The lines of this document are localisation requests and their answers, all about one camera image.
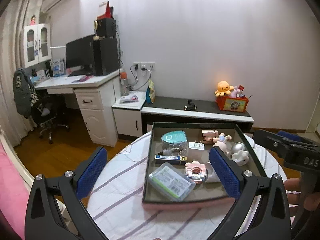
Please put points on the pink block donut toy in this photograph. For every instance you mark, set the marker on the pink block donut toy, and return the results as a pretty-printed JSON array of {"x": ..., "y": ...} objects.
[{"x": 196, "y": 172}]

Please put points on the black white low cabinet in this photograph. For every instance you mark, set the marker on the black white low cabinet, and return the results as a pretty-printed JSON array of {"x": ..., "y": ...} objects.
[{"x": 166, "y": 109}]

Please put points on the beige curtain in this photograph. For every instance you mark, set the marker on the beige curtain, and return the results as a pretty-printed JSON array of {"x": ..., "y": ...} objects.
[{"x": 15, "y": 17}]

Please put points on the small black speaker box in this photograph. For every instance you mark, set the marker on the small black speaker box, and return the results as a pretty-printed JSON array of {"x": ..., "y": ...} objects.
[{"x": 106, "y": 27}]

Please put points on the black computer monitor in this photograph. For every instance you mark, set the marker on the black computer monitor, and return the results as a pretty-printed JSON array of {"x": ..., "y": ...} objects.
[{"x": 79, "y": 53}]

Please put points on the clear glass bottle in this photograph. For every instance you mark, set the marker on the clear glass bottle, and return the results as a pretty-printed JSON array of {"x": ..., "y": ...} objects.
[{"x": 173, "y": 149}]

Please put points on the black dumbbell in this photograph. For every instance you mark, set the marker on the black dumbbell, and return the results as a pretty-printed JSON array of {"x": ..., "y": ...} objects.
[{"x": 190, "y": 106}]

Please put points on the white small side cabinet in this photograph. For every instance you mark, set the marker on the white small side cabinet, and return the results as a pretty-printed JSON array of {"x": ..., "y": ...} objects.
[{"x": 127, "y": 114}]

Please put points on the white astronaut figurine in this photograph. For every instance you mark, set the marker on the white astronaut figurine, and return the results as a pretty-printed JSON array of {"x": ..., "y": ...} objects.
[{"x": 239, "y": 154}]

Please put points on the small white plug charger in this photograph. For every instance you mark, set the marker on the small white plug charger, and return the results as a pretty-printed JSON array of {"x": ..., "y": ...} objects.
[{"x": 195, "y": 150}]

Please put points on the rose gold metal canister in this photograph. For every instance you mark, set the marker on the rose gold metal canister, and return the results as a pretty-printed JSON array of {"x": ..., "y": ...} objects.
[{"x": 210, "y": 136}]

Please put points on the white bed frame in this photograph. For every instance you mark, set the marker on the white bed frame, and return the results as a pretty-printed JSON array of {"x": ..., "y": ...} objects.
[{"x": 23, "y": 172}]

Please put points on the large white power adapter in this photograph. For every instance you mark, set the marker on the large white power adapter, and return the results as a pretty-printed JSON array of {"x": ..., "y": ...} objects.
[{"x": 212, "y": 176}]

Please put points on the orange octopus plush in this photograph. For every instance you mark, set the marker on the orange octopus plush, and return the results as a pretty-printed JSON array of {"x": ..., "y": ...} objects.
[{"x": 223, "y": 88}]

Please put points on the striped white quilted tablecloth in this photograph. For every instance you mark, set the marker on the striped white quilted tablecloth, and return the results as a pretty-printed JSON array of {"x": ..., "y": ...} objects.
[{"x": 126, "y": 206}]

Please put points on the person's right hand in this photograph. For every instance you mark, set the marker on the person's right hand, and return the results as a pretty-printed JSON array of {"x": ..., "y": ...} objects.
[{"x": 293, "y": 186}]

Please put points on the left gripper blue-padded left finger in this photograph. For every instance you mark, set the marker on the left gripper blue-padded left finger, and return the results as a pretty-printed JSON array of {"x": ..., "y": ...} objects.
[{"x": 44, "y": 220}]

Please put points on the white wall power outlet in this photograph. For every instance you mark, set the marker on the white wall power outlet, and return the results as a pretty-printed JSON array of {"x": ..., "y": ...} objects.
[{"x": 147, "y": 65}]

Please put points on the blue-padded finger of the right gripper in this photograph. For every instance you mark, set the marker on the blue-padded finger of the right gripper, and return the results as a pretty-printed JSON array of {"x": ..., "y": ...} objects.
[
  {"x": 294, "y": 137},
  {"x": 271, "y": 141}
]

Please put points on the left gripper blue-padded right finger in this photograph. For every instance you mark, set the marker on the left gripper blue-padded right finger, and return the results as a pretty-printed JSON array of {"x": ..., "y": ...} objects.
[{"x": 260, "y": 210}]

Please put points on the pink tray box black rim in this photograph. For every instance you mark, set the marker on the pink tray box black rim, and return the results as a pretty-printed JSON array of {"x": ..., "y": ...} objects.
[{"x": 205, "y": 194}]

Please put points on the pink purple plush toy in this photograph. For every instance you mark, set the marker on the pink purple plush toy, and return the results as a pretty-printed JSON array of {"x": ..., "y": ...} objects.
[{"x": 235, "y": 93}]

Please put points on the white glass-door hutch cabinet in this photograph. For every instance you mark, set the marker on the white glass-door hutch cabinet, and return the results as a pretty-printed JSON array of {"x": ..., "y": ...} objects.
[{"x": 35, "y": 44}]

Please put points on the blue yellow snack bag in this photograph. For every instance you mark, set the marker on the blue yellow snack bag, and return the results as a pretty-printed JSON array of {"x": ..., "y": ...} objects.
[{"x": 150, "y": 92}]

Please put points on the blue yellow box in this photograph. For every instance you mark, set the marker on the blue yellow box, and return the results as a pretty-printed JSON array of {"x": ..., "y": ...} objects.
[{"x": 172, "y": 159}]

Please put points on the clear box green label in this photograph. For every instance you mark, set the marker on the clear box green label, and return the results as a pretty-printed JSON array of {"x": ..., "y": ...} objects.
[{"x": 171, "y": 183}]

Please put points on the black office chair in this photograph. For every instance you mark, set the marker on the black office chair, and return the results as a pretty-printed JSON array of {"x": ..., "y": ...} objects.
[{"x": 49, "y": 113}]

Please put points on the orange-cap water bottle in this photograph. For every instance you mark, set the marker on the orange-cap water bottle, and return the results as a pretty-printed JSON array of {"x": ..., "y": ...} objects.
[{"x": 124, "y": 84}]

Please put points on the black computer tower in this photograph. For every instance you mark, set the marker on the black computer tower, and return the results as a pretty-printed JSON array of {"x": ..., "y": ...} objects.
[{"x": 105, "y": 56}]

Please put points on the white computer desk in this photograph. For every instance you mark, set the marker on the white computer desk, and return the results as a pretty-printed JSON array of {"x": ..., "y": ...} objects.
[{"x": 95, "y": 98}]

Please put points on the dark patterned jacket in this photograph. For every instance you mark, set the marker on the dark patterned jacket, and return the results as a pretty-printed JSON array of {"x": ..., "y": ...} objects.
[{"x": 25, "y": 95}]

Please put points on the clear teal-lid container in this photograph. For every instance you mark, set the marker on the clear teal-lid container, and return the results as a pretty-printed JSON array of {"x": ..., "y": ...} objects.
[{"x": 174, "y": 139}]

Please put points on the red toy storage box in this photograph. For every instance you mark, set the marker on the red toy storage box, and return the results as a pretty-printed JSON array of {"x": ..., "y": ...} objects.
[{"x": 226, "y": 103}]

